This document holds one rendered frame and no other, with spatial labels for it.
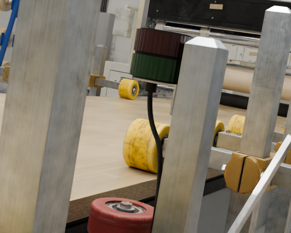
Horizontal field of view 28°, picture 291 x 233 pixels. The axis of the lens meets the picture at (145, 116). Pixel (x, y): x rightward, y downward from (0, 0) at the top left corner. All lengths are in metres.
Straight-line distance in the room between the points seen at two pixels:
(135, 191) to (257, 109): 0.21
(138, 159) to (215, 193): 0.49
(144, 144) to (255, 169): 0.19
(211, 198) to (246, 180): 0.57
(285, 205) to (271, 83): 0.33
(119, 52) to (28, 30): 10.19
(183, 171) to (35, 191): 0.25
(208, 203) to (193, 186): 0.76
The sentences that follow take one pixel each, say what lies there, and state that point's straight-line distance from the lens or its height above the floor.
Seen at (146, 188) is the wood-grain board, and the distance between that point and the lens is 0.86.
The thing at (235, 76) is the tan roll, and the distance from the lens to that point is 2.98.
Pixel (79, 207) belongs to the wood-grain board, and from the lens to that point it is 0.71.
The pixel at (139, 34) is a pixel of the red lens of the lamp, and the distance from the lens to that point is 0.58.
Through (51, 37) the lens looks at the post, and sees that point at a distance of 0.34.
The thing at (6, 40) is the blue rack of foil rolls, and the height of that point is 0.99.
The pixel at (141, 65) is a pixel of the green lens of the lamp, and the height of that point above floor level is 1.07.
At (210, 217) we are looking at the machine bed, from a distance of 1.37.
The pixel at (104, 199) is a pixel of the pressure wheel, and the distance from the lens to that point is 0.68.
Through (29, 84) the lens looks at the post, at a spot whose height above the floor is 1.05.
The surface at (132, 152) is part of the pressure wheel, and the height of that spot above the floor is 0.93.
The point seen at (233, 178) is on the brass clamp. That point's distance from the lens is 0.79.
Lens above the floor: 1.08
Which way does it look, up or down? 6 degrees down
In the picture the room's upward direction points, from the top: 10 degrees clockwise
